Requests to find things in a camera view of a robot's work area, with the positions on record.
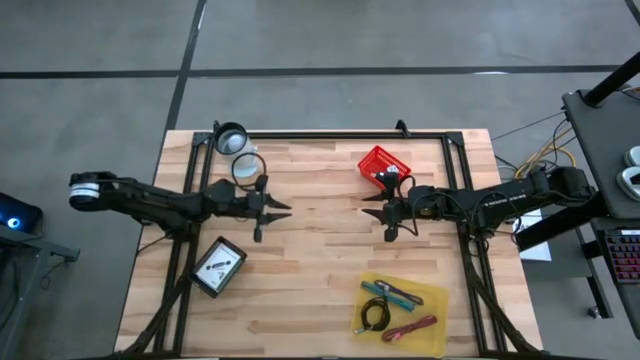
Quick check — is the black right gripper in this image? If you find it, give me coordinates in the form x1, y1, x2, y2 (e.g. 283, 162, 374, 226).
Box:
361, 171, 436, 244

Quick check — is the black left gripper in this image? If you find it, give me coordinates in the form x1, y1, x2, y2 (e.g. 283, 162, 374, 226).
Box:
232, 173, 294, 245

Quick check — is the white green product box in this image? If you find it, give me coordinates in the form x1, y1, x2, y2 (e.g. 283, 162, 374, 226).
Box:
195, 242, 241, 292

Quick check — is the purple braided cable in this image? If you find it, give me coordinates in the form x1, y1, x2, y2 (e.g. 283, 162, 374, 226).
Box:
373, 279, 425, 307

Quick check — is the black cable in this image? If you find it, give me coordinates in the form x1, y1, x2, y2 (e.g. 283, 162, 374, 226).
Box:
353, 295, 392, 335

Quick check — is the red braided cable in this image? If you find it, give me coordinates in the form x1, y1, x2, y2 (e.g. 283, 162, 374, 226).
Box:
380, 314, 439, 343

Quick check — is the red mesh basket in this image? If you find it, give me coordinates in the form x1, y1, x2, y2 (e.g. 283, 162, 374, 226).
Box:
356, 144, 413, 193

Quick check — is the black mesh basket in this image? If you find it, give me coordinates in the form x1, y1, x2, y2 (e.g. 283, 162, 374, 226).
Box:
188, 235, 249, 300

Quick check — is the yellow plastic tray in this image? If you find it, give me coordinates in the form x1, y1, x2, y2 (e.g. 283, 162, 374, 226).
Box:
351, 271, 450, 357

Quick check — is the white paper sheet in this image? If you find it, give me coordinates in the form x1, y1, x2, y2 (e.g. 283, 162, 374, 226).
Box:
512, 206, 553, 263

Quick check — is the dark grey side desk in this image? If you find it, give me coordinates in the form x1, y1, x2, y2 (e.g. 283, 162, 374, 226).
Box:
561, 85, 640, 221

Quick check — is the black computer keyboard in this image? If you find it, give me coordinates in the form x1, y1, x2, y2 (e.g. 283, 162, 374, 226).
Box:
603, 230, 640, 286

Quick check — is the computer with blue light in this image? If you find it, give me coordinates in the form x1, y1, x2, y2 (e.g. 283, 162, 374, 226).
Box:
0, 192, 44, 234

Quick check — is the grey equipment stand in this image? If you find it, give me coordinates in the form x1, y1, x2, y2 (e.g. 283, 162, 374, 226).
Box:
0, 224, 81, 360

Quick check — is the black desk pole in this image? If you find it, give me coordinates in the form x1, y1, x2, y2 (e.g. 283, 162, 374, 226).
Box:
582, 49, 640, 109

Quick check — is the black keyboard desk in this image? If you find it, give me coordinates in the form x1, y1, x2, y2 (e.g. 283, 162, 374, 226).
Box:
589, 217, 640, 341

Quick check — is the black aluminium table frame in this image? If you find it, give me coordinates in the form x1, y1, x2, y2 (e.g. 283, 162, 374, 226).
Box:
113, 118, 546, 360

